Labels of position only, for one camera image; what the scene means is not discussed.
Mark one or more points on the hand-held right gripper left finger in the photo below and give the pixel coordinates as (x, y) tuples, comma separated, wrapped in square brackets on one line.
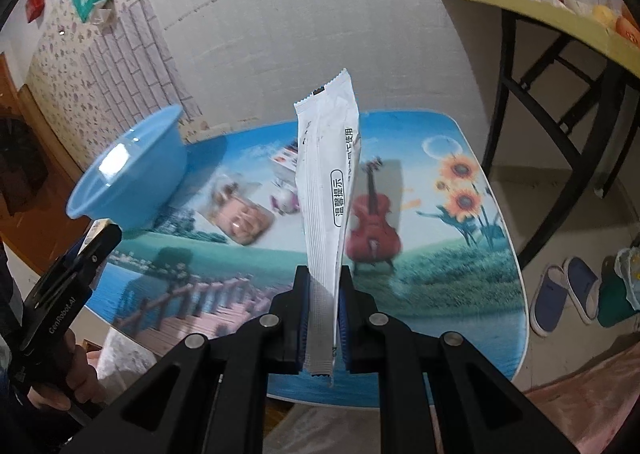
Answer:
[(301, 319)]

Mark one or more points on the pink blister packet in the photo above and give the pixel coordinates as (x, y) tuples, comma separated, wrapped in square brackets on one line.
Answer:
[(240, 216)]

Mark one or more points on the red wall box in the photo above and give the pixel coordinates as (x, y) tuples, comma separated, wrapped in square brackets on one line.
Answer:
[(35, 7)]

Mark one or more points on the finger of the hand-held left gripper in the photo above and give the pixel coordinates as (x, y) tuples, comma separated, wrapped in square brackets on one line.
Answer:
[(102, 244)]

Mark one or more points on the blue plastic bowl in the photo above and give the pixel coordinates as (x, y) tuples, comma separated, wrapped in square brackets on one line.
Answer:
[(150, 158)]

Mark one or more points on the small white card box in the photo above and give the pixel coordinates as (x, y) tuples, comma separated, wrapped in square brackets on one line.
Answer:
[(286, 161)]

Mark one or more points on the small round purple packet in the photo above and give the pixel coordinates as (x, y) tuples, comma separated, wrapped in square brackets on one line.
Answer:
[(285, 199)]

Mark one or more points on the scenic printed table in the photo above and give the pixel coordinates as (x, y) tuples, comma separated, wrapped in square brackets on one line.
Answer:
[(440, 284)]

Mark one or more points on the grey brick wall sticker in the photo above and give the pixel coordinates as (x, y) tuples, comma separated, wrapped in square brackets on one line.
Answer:
[(150, 58)]

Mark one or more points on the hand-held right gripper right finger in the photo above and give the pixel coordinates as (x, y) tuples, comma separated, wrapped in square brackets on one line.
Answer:
[(344, 324)]

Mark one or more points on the white sachet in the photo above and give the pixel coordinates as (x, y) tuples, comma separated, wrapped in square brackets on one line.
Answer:
[(325, 158)]

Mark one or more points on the wooden door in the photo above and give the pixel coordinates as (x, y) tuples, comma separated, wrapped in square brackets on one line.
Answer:
[(55, 143)]

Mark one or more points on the yellow folding table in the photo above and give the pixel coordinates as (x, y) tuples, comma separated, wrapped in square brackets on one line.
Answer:
[(550, 13)]

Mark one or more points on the floral cloth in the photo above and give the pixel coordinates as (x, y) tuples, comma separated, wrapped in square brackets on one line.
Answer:
[(130, 364)]

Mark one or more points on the person's left hand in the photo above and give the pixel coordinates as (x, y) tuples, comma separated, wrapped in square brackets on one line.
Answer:
[(82, 374)]

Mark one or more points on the white wall holder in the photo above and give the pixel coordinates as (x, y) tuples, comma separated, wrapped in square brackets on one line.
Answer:
[(102, 17)]

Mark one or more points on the dark hanging jacket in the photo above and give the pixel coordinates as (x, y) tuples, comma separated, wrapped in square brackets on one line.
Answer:
[(20, 158)]

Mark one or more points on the pale bin bag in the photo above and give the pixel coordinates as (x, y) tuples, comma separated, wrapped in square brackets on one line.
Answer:
[(631, 274)]

